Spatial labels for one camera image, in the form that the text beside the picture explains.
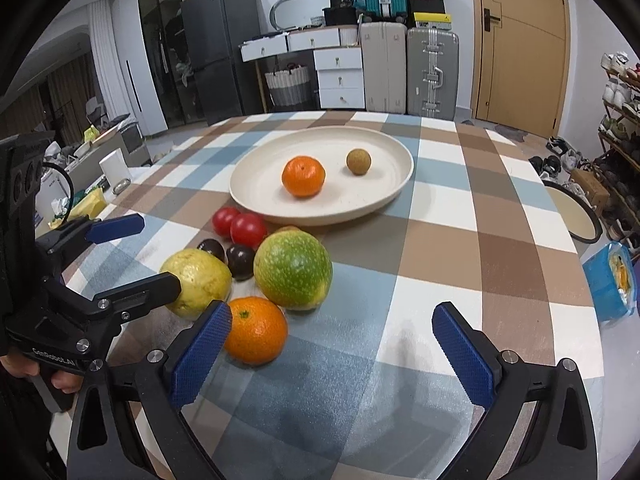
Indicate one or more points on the blue plastic bag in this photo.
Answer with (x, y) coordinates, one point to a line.
(602, 285)

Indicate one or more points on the white drawer desk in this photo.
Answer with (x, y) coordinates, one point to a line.
(337, 70)

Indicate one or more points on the beige suitcase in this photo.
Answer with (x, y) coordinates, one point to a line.
(384, 67)

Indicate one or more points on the yellow black box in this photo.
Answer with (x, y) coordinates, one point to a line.
(432, 21)

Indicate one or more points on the yellow packet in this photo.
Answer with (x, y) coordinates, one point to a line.
(92, 205)

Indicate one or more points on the cardboard box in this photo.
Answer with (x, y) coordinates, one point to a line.
(591, 187)

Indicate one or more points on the red tomato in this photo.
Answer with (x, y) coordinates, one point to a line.
(248, 230)
(223, 220)

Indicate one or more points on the dark purple plum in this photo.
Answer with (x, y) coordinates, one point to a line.
(210, 250)
(241, 262)

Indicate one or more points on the group of shoes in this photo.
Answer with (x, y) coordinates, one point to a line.
(560, 160)

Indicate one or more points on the wooden door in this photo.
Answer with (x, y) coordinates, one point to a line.
(520, 40)

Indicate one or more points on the woven laundry basket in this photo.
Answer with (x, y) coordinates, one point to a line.
(287, 87)

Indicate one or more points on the person's left hand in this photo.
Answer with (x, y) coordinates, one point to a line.
(67, 384)

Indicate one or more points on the oval mirror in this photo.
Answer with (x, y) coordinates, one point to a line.
(295, 10)

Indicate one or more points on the checked tablecloth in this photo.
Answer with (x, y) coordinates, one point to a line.
(450, 220)

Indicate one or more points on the round black rimmed basin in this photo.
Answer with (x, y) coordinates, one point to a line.
(575, 215)

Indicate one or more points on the wooden shoe rack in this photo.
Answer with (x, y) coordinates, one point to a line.
(622, 125)

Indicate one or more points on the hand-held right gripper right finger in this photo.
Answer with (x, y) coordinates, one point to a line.
(462, 355)

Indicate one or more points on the large green yellow guava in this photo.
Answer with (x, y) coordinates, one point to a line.
(292, 270)

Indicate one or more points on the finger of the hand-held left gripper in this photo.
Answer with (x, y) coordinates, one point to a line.
(117, 226)
(150, 292)

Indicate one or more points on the silver suitcase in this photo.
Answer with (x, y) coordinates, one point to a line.
(432, 72)

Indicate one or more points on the dark grey refrigerator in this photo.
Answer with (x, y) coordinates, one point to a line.
(220, 55)

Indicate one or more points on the white wardrobe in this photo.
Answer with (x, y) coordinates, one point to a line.
(135, 65)

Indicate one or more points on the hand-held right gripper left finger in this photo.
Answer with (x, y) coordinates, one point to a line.
(200, 355)

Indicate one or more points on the small orange mandarin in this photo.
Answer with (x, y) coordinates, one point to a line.
(303, 176)

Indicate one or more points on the large orange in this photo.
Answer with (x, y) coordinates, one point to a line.
(257, 332)

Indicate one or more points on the brown curtain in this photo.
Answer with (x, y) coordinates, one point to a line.
(70, 90)

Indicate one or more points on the cream round plate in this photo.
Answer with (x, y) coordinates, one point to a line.
(260, 180)

